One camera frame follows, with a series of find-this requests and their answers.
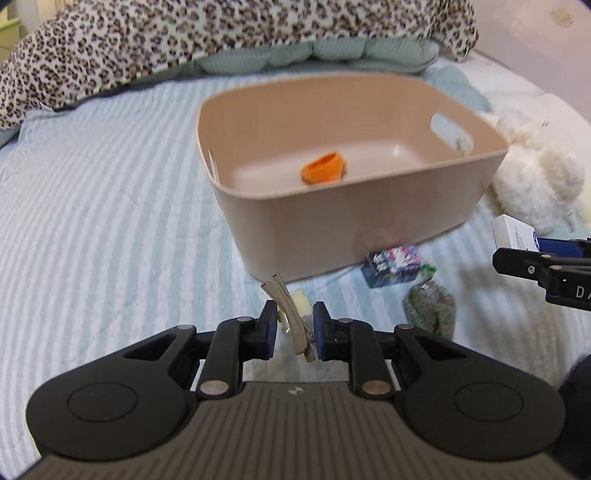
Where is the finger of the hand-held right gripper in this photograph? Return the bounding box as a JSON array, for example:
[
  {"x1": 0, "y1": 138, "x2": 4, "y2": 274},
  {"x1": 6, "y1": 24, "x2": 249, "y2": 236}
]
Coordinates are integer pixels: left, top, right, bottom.
[
  {"x1": 491, "y1": 247, "x2": 591, "y2": 288},
  {"x1": 536, "y1": 237, "x2": 591, "y2": 262}
]

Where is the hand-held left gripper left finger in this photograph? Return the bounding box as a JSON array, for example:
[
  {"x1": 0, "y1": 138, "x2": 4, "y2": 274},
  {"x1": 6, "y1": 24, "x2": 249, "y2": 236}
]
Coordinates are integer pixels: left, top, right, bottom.
[{"x1": 122, "y1": 300, "x2": 280, "y2": 400}]

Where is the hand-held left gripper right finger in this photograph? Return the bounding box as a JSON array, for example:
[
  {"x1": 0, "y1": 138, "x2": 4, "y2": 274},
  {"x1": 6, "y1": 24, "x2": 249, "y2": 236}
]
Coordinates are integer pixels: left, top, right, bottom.
[{"x1": 313, "y1": 301, "x2": 468, "y2": 398}]

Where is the beige metal hair clip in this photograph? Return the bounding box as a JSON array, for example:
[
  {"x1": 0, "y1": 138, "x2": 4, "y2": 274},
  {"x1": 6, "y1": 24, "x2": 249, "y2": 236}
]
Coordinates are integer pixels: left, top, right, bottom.
[{"x1": 261, "y1": 272, "x2": 320, "y2": 361}]

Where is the small white cardboard box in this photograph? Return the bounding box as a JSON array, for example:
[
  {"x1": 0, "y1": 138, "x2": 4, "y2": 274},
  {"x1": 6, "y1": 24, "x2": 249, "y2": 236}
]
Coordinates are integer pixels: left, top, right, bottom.
[{"x1": 490, "y1": 214, "x2": 539, "y2": 254}]

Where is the beige plastic storage bin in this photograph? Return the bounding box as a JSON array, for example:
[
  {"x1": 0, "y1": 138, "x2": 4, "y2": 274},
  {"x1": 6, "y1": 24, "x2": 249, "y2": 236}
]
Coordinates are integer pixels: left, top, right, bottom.
[{"x1": 195, "y1": 74, "x2": 510, "y2": 283}]

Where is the white plush toy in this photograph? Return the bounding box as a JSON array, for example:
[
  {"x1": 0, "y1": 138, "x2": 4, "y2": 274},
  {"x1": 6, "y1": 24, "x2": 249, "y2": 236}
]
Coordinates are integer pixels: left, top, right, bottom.
[{"x1": 480, "y1": 108, "x2": 586, "y2": 235}]

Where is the dark cloth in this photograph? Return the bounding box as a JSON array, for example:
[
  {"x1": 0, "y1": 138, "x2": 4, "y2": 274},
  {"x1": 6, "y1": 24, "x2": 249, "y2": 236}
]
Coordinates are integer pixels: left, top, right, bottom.
[{"x1": 556, "y1": 352, "x2": 591, "y2": 418}]

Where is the green grey snack packet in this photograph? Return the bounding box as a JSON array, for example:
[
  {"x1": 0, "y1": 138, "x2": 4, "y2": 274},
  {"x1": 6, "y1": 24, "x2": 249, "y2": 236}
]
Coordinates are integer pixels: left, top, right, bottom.
[{"x1": 403, "y1": 263, "x2": 458, "y2": 341}]

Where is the small colourful printed box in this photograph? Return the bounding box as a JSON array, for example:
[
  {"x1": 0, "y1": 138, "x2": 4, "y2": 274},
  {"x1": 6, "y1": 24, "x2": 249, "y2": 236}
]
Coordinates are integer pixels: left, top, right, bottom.
[{"x1": 361, "y1": 245, "x2": 424, "y2": 289}]

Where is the orange plastic cup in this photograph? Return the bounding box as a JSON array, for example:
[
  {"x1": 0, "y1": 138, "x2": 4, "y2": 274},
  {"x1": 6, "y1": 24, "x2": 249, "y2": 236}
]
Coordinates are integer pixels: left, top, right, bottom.
[{"x1": 300, "y1": 152, "x2": 348, "y2": 185}]

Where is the blue white striped bed sheet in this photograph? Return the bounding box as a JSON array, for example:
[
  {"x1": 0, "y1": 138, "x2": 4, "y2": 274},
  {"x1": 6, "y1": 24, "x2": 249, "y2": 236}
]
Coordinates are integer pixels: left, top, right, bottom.
[{"x1": 0, "y1": 74, "x2": 568, "y2": 462}]

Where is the light green quilted pillow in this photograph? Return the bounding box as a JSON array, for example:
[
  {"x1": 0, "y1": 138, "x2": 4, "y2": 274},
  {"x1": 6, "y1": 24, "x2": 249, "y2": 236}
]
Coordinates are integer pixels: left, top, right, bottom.
[{"x1": 134, "y1": 37, "x2": 490, "y2": 112}]

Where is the leopard print blanket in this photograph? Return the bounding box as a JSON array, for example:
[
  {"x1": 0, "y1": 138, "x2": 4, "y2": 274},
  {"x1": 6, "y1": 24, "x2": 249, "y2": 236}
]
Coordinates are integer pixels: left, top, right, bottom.
[{"x1": 0, "y1": 0, "x2": 481, "y2": 131}]

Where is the light green cabinet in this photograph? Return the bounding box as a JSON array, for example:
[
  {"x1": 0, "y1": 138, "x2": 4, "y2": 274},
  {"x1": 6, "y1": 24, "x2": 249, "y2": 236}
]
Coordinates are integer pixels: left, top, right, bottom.
[{"x1": 0, "y1": 4, "x2": 22, "y2": 62}]

